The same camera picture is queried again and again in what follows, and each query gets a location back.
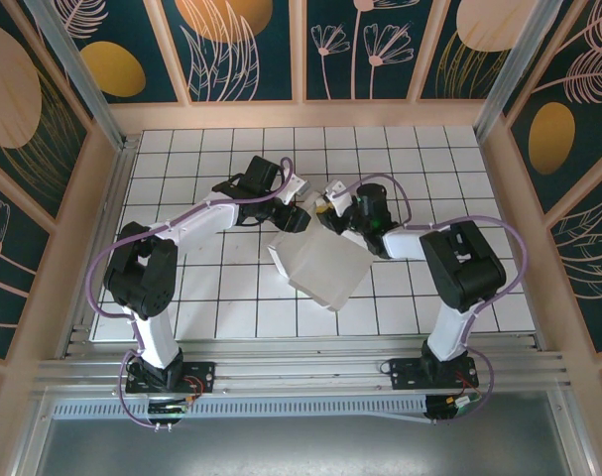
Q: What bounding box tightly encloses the white paper box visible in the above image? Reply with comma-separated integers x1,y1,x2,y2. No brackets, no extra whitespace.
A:
268,190,374,313

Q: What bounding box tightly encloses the grey metal sheet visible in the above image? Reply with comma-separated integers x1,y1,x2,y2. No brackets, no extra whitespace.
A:
32,391,594,476

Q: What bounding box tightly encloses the slim aluminium edge rail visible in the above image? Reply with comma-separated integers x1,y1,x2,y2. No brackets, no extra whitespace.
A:
57,136,141,359

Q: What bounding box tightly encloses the wide aluminium rail bed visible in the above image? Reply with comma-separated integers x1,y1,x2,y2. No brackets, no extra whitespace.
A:
32,332,574,398

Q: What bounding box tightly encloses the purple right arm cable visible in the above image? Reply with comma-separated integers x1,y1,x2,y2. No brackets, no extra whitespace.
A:
342,173,530,425

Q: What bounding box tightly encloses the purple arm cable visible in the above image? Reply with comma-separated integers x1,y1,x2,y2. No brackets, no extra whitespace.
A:
342,173,530,425
84,157,296,431

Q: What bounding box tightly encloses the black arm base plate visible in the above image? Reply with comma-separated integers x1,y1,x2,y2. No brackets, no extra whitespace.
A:
125,361,217,394
388,356,480,389

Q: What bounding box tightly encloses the grey slotted cable duct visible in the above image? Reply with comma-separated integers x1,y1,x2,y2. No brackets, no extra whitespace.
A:
52,394,430,423

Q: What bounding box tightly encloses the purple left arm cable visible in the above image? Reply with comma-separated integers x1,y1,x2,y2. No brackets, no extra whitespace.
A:
84,157,296,431

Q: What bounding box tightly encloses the aluminium corner post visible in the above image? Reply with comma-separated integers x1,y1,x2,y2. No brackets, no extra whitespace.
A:
472,0,565,135
22,0,129,150

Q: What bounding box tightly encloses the control board with wires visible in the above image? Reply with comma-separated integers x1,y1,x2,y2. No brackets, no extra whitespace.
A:
146,396,192,417
426,393,484,423

